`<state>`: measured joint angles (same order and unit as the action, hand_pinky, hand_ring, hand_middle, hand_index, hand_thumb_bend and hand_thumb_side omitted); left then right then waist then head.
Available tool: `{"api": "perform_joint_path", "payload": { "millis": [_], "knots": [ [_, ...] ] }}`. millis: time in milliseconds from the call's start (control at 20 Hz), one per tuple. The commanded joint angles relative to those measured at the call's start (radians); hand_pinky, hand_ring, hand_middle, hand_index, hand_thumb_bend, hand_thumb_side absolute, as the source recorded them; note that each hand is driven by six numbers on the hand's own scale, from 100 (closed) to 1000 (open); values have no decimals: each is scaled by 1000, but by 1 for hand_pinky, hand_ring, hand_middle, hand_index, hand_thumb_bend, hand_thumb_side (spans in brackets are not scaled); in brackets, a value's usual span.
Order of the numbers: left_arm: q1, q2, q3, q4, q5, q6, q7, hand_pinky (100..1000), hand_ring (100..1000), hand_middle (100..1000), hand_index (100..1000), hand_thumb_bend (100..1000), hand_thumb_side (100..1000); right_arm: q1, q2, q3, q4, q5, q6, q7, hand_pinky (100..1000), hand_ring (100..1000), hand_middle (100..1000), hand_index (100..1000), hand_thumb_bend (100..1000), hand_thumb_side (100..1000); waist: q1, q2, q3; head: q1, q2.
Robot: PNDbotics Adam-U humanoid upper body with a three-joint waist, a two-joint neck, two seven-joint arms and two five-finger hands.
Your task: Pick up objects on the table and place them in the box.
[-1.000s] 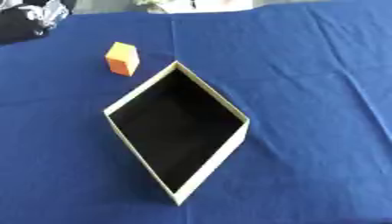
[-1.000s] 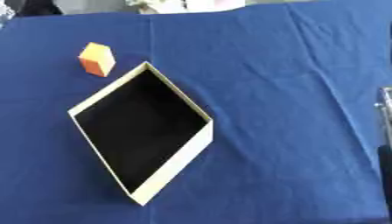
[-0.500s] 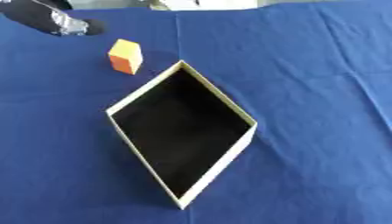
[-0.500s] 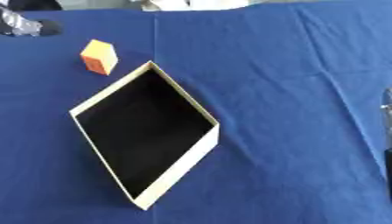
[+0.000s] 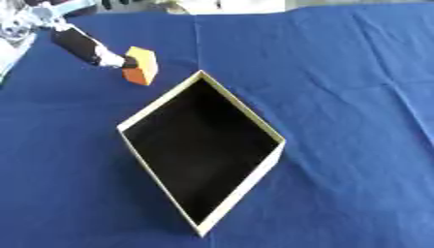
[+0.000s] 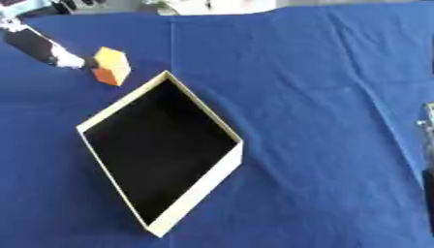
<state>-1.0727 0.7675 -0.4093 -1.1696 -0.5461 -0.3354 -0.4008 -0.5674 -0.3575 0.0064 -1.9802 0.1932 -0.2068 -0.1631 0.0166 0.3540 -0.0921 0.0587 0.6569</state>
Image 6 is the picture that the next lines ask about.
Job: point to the orange yellow block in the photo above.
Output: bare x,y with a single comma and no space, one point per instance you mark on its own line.
112,66

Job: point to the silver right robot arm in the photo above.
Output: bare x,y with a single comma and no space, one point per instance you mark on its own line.
429,139

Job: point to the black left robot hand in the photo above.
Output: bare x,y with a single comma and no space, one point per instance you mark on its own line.
31,45

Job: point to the tan cardboard box black inside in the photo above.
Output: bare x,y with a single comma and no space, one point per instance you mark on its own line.
158,139

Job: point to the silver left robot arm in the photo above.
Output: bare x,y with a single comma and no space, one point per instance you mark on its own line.
11,16

